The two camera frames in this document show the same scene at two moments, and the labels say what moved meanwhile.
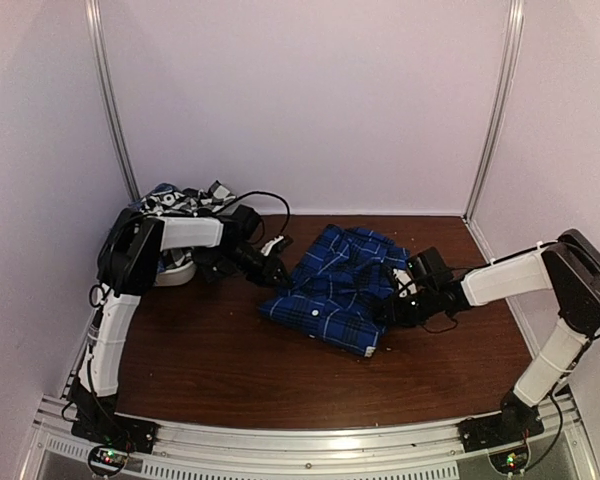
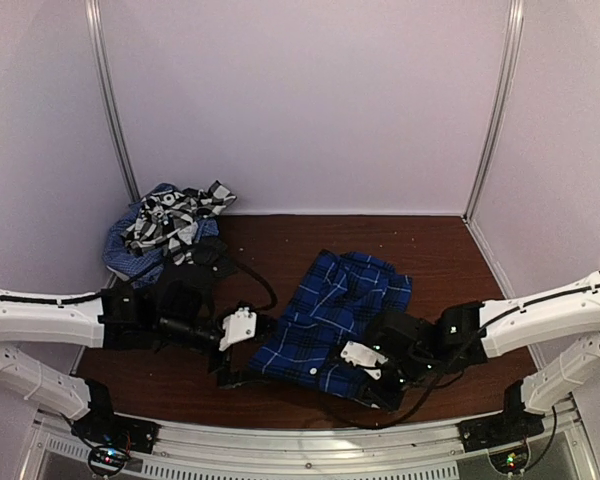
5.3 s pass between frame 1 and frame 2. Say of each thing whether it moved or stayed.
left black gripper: moved
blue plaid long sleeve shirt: moved
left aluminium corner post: stayed
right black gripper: moved
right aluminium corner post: stayed
